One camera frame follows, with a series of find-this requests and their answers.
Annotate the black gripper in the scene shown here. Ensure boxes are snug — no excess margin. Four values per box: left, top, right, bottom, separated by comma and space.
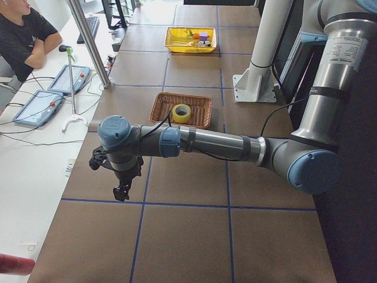
89, 146, 144, 202

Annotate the yellow tape roll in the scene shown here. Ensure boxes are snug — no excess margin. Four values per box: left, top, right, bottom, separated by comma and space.
172, 104, 191, 123

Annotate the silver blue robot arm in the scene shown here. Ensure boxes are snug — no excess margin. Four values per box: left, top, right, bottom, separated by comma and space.
89, 1, 376, 201

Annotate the brown wicker basket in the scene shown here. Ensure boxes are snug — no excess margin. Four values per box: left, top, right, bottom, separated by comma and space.
150, 92, 212, 129

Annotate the yellow plastic basket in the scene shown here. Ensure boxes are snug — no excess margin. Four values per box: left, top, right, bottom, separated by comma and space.
164, 27, 217, 54

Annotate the white green grabber stick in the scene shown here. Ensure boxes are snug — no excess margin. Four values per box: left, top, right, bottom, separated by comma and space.
62, 52, 88, 133

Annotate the near teach pendant tablet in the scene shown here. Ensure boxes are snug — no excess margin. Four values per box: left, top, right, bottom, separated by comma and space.
12, 90, 64, 127

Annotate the teach pendant tablet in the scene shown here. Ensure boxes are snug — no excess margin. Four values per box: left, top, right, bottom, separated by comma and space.
12, 90, 64, 127
48, 65, 90, 95

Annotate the far teach pendant tablet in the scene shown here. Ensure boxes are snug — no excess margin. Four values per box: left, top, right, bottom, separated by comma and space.
48, 65, 90, 95

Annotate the black computer mouse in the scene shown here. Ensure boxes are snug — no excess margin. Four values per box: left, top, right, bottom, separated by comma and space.
58, 44, 72, 52

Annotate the toy croissant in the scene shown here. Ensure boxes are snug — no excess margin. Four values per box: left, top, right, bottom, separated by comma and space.
187, 41, 197, 47

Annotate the black monitor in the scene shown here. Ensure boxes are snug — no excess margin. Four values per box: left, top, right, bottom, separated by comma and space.
101, 0, 127, 30

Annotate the black keyboard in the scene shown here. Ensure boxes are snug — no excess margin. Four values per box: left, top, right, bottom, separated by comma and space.
77, 16, 101, 45

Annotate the toy carrot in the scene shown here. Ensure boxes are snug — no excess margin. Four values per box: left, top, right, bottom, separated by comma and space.
184, 28, 200, 39

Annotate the purple foam cube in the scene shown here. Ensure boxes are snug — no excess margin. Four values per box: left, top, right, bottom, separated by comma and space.
199, 32, 208, 41

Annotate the seated person in black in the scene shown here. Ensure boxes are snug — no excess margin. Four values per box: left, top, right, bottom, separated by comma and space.
1, 1, 62, 82

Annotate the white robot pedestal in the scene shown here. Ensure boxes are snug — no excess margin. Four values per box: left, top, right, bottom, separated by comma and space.
233, 0, 293, 103

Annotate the aluminium frame post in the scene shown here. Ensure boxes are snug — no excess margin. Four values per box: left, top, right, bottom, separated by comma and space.
67, 0, 111, 89

